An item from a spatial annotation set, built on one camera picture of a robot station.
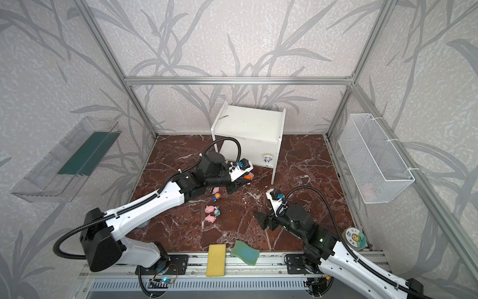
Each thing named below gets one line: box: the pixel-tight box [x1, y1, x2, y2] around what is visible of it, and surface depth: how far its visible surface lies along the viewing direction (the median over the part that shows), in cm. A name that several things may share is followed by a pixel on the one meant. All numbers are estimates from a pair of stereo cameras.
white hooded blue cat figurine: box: [263, 154, 273, 163], surface depth 87 cm
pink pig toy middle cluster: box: [204, 204, 215, 214], surface depth 88 cm
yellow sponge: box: [205, 244, 226, 277], surface depth 75 cm
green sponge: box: [230, 240, 261, 266], surface depth 77 cm
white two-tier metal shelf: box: [210, 100, 286, 186], surface depth 82 cm
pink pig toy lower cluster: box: [204, 213, 217, 224], surface depth 86 cm
